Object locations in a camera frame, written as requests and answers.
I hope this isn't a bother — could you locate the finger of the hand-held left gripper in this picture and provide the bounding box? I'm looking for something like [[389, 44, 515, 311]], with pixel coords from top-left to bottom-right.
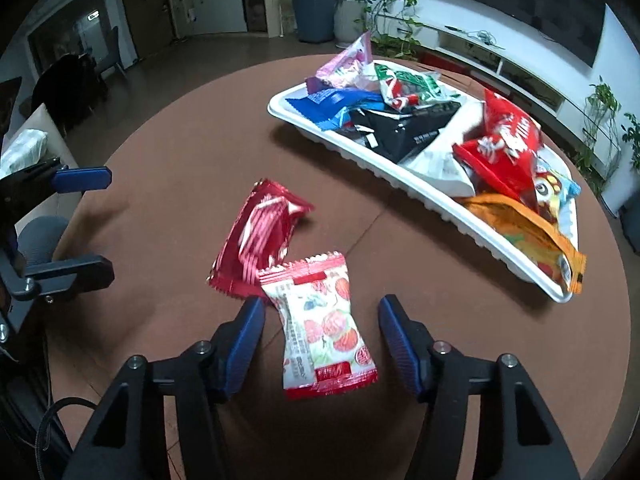
[[10, 255, 115, 311], [0, 156, 113, 221]]

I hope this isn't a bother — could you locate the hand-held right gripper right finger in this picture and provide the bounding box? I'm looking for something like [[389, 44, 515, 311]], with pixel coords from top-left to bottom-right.
[[377, 294, 581, 480]]

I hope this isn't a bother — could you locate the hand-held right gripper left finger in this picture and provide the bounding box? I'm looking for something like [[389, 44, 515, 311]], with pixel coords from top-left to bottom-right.
[[60, 296, 266, 480]]

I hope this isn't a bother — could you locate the white strawberry print snack packet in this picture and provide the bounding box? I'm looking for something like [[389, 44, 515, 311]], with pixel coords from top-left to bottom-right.
[[256, 251, 378, 401]]

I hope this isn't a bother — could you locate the white plastic tray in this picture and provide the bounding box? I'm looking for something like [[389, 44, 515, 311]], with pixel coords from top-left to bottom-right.
[[267, 59, 581, 304]]

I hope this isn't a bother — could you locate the orange snack packet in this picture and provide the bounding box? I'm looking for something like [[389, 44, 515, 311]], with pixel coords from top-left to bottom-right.
[[460, 194, 587, 295]]

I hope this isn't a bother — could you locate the white silver snack packet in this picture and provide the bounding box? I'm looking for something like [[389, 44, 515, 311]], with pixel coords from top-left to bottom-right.
[[405, 102, 486, 197]]

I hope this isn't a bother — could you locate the red candy bag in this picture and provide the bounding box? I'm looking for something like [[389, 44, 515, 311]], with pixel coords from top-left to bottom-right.
[[452, 87, 543, 206]]

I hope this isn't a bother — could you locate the pink snack packet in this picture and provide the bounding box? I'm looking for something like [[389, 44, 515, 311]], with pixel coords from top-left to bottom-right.
[[305, 31, 373, 93]]

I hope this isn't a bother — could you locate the grey office chair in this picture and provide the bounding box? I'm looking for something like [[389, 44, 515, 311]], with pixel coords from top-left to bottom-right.
[[17, 216, 69, 266]]

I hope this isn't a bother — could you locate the beige sofa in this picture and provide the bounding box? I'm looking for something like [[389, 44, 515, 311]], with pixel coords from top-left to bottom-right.
[[0, 104, 81, 221]]

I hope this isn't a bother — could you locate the dark chair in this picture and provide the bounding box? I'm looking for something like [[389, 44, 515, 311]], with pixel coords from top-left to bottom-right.
[[97, 25, 127, 78], [32, 54, 108, 126]]

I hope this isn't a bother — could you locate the red foil snack packet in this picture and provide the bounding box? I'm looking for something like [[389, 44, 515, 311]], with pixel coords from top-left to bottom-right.
[[207, 178, 315, 301]]

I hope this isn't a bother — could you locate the brown door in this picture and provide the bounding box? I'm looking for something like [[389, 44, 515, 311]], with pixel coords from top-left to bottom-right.
[[118, 0, 176, 58]]

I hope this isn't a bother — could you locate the black snack packet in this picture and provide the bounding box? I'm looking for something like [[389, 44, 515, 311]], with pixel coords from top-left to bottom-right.
[[347, 101, 462, 165]]

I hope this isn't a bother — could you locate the blue yellow chip bag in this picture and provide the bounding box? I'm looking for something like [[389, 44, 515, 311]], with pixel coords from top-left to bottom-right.
[[530, 160, 583, 238]]

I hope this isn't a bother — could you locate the white cabinet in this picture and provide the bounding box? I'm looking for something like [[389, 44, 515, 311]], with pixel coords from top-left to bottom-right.
[[192, 0, 248, 36]]

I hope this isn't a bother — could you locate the blue cookie packet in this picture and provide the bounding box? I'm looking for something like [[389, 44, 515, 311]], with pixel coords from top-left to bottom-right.
[[290, 87, 386, 131]]

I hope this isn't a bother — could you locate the large potted plant dark pot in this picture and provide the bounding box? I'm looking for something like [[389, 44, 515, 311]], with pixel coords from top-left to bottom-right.
[[619, 205, 640, 253]]

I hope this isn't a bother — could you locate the green white snack packet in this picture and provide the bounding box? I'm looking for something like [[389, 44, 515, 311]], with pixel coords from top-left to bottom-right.
[[375, 64, 453, 111]]

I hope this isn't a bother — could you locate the potted plant dark blue pot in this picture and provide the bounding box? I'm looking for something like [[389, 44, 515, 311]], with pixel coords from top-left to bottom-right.
[[277, 0, 346, 44]]

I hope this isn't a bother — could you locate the white television console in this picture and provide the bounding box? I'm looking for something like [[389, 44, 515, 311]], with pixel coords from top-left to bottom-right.
[[415, 25, 586, 116]]

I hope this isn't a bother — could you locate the potted plant grey pot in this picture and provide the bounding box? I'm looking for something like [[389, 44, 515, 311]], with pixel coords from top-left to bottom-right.
[[334, 0, 377, 45]]

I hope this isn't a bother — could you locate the potted plant white pot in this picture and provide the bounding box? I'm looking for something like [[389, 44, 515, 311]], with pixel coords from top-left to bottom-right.
[[622, 112, 640, 171]]

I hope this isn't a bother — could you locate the trailing vine plant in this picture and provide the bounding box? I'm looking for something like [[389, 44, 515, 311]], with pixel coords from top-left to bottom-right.
[[575, 76, 624, 198]]

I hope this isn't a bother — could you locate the black cable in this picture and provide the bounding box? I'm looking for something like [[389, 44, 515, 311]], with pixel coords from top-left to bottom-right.
[[37, 397, 101, 456]]

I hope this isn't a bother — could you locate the cable bundle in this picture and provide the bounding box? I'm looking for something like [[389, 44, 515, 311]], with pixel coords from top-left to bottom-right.
[[447, 25, 506, 50]]

